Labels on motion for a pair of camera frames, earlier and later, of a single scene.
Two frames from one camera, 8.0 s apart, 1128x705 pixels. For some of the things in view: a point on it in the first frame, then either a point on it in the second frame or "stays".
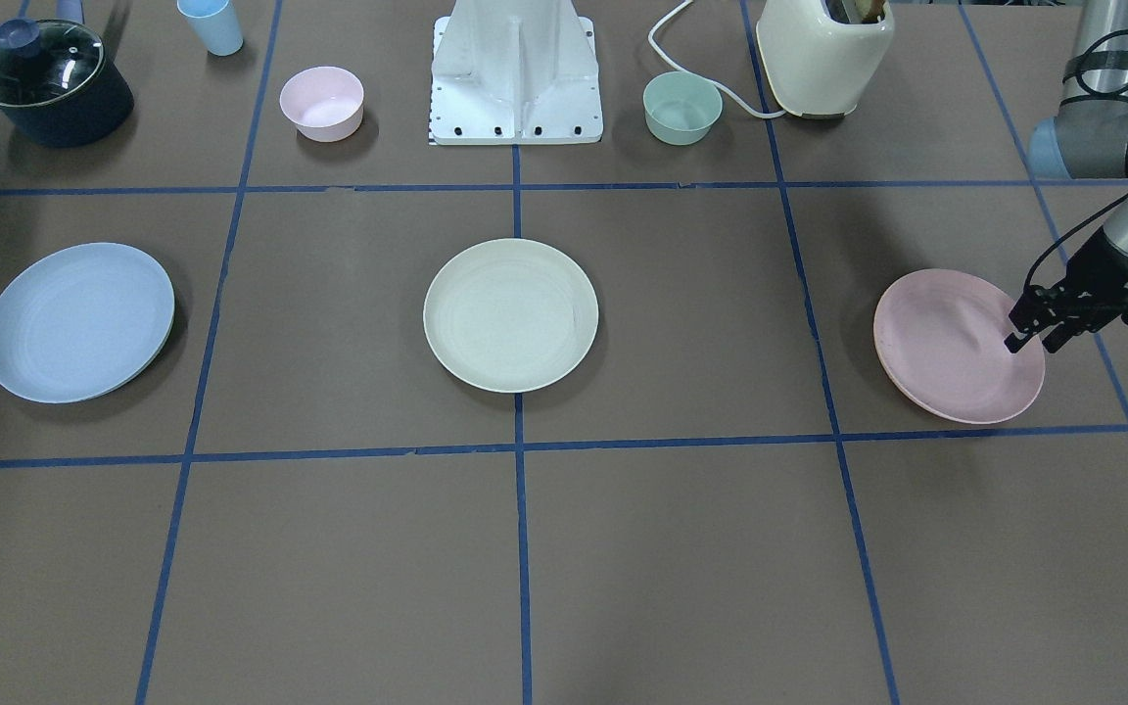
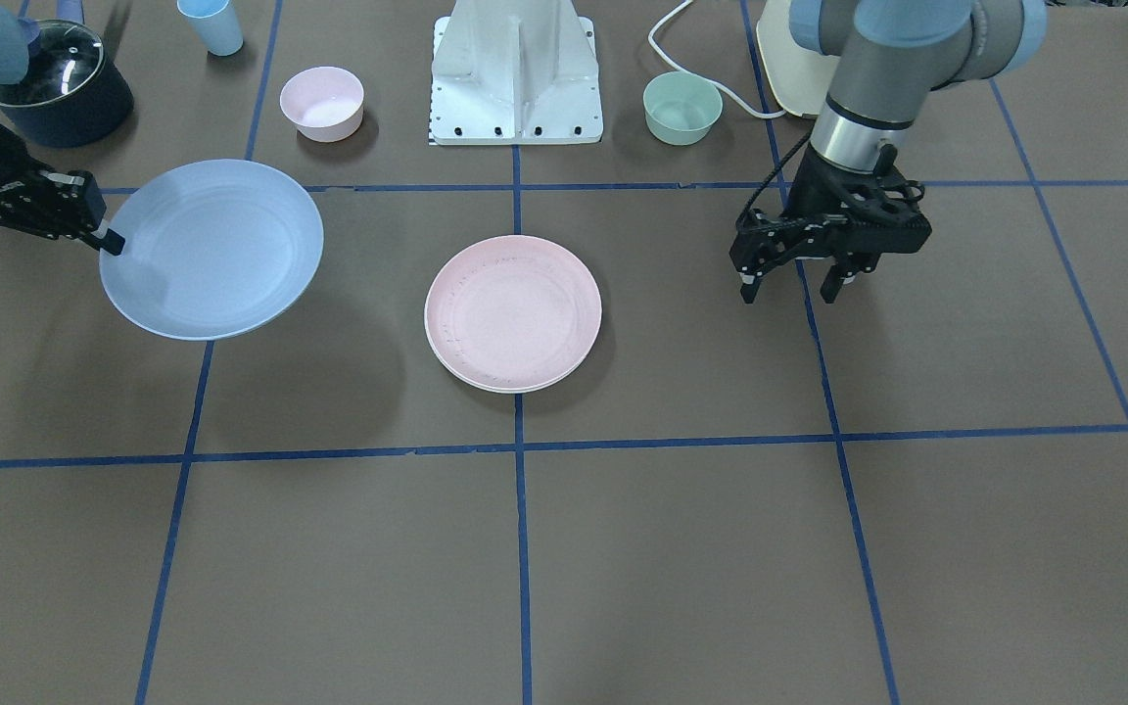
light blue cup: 214,23 stays
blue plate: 77,322 -> 213,250
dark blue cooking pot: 54,78 stays
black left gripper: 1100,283 -> 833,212
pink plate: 942,334 -> 512,311
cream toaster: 820,67 stays
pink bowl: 325,103 stays
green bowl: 681,110 stays
